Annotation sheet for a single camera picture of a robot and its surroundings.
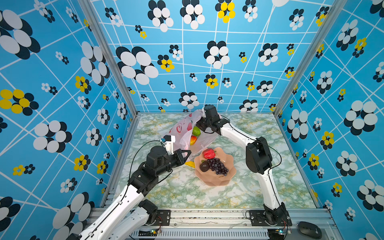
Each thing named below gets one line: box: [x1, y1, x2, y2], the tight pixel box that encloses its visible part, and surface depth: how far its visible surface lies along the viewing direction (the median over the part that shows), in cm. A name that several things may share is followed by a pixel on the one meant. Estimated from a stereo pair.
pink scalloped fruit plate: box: [194, 147, 237, 187], surface depth 88 cm
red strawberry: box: [203, 148, 216, 159], surface depth 90 cm
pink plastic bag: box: [166, 109, 218, 162], surface depth 84 cm
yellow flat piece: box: [185, 161, 196, 168], surface depth 93 cm
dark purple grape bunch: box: [207, 158, 229, 177], surface depth 87 cm
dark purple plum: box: [199, 161, 210, 172], surface depth 88 cm
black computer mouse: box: [299, 221, 322, 240], surface depth 71 cm
